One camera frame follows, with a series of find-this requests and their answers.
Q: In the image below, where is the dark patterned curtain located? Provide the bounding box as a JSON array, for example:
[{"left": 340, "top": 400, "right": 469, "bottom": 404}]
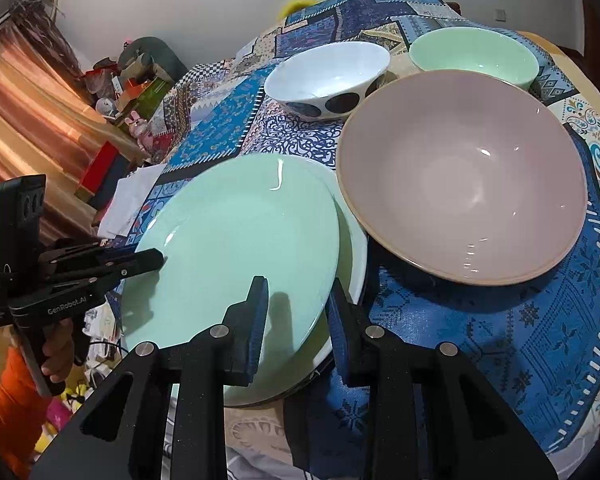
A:
[{"left": 10, "top": 0, "right": 66, "bottom": 36}]

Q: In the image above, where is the white plate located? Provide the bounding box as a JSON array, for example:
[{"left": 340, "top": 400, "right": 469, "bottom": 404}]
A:
[{"left": 222, "top": 195, "right": 370, "bottom": 407}]

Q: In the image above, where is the green storage box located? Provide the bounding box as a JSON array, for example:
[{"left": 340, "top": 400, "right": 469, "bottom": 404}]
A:
[{"left": 115, "top": 77, "right": 176, "bottom": 121}]

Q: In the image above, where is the white bowl with dark dots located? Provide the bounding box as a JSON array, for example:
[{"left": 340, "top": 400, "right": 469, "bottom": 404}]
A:
[{"left": 263, "top": 41, "right": 392, "bottom": 122}]

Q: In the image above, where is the patchwork printed blanket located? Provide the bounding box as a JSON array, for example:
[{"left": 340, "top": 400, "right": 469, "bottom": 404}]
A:
[{"left": 87, "top": 0, "right": 600, "bottom": 480}]

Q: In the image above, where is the green bowl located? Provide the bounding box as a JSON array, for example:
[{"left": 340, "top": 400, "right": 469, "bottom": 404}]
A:
[{"left": 408, "top": 27, "right": 540, "bottom": 92}]

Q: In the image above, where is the person's left hand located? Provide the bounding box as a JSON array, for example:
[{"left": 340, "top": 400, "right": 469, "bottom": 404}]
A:
[{"left": 40, "top": 327, "right": 78, "bottom": 385}]

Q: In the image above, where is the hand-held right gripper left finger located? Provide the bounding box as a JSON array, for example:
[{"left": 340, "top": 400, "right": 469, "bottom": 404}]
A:
[{"left": 30, "top": 275, "right": 271, "bottom": 480}]

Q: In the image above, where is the white cloth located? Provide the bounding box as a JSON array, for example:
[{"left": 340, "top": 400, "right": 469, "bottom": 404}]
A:
[{"left": 97, "top": 162, "right": 168, "bottom": 238}]

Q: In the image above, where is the pink bowl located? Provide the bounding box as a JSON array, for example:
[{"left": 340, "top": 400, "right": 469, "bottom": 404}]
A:
[{"left": 336, "top": 71, "right": 588, "bottom": 286}]

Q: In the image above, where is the red box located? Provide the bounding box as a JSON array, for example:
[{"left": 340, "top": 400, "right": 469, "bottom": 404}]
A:
[{"left": 75, "top": 141, "right": 131, "bottom": 206}]

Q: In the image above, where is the yellow foam tube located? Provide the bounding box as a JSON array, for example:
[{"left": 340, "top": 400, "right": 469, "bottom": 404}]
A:
[{"left": 280, "top": 0, "right": 321, "bottom": 17}]

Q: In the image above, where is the green plate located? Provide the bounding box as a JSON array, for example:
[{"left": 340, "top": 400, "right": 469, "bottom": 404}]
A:
[{"left": 121, "top": 154, "right": 342, "bottom": 356}]

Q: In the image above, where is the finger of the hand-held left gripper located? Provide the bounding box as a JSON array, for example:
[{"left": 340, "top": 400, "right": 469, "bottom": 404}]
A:
[
  {"left": 39, "top": 240, "right": 112, "bottom": 267},
  {"left": 45, "top": 247, "right": 168, "bottom": 291}
]

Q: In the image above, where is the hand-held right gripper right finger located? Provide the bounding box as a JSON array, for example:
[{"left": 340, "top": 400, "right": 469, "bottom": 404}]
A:
[{"left": 326, "top": 277, "right": 561, "bottom": 480}]

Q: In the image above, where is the orange curtain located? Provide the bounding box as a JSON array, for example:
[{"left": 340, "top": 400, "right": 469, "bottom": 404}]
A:
[{"left": 0, "top": 35, "right": 146, "bottom": 281}]

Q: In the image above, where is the pink bunny toy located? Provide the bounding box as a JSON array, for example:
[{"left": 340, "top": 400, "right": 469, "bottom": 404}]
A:
[{"left": 127, "top": 110, "right": 153, "bottom": 141}]

